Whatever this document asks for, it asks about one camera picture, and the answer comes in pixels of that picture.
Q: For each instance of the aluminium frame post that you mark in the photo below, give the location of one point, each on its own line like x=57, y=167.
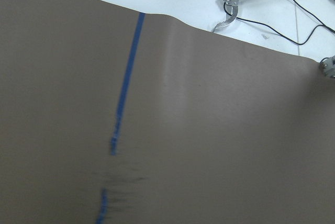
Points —
x=326, y=66

